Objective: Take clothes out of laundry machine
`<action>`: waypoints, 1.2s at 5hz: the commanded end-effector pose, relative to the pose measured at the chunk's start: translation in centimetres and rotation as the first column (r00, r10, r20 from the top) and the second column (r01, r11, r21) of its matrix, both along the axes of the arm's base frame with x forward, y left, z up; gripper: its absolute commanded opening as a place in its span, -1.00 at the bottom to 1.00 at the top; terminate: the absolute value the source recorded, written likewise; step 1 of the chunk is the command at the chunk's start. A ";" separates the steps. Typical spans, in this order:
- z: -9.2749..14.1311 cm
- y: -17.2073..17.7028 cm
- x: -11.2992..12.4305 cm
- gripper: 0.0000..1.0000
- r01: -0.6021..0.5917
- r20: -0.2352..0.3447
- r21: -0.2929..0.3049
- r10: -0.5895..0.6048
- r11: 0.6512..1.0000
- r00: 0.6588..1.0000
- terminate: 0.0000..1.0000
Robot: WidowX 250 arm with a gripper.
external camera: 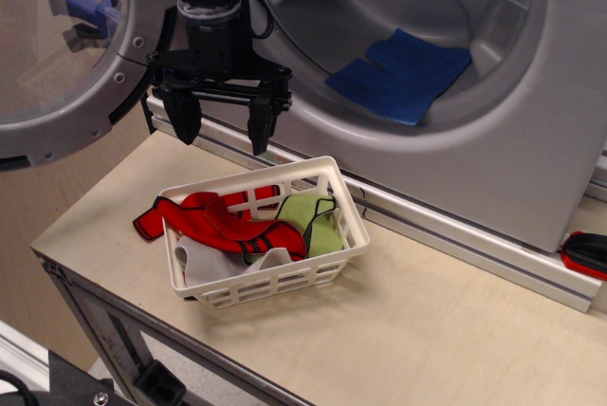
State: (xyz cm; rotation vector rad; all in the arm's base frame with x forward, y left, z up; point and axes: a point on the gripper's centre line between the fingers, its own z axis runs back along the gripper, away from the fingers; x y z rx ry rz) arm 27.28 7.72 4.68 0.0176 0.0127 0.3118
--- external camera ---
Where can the blue cloth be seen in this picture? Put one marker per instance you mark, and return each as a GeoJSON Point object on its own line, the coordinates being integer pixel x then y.
{"type": "Point", "coordinates": [399, 78]}

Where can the grey white cloth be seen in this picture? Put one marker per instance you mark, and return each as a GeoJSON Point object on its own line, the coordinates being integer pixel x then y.
{"type": "Point", "coordinates": [202, 264]}

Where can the blue grey clamp handle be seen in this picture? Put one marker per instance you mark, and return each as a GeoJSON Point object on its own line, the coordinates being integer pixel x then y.
{"type": "Point", "coordinates": [94, 22]}

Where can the white plastic laundry basket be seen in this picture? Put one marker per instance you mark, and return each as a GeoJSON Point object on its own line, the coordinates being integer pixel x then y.
{"type": "Point", "coordinates": [263, 192]}

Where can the round transparent washer door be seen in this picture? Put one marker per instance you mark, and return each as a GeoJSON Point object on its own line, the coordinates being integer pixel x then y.
{"type": "Point", "coordinates": [55, 103]}

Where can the white aluminium rail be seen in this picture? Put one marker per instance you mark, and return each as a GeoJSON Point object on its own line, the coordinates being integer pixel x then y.
{"type": "Point", "coordinates": [540, 271]}

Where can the grey toy washing machine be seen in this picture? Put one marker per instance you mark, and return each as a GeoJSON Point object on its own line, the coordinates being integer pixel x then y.
{"type": "Point", "coordinates": [492, 112]}

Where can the red black tool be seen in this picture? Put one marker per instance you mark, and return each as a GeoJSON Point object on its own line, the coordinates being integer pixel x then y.
{"type": "Point", "coordinates": [585, 253]}

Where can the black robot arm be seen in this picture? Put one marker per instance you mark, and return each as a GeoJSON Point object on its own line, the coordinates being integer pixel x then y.
{"type": "Point", "coordinates": [219, 64]}

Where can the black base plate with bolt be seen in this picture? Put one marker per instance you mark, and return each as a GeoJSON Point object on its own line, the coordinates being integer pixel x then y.
{"type": "Point", "coordinates": [70, 385]}

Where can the light green cloth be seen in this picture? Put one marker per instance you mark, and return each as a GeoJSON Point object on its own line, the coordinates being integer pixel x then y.
{"type": "Point", "coordinates": [311, 216]}

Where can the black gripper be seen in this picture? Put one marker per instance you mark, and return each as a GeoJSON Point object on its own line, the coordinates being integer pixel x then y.
{"type": "Point", "coordinates": [218, 60]}

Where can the metal table frame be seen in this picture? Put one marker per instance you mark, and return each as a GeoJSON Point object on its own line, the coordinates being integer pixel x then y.
{"type": "Point", "coordinates": [116, 327]}

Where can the red cloth with black trim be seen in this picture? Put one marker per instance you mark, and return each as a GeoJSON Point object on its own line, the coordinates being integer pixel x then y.
{"type": "Point", "coordinates": [204, 217]}

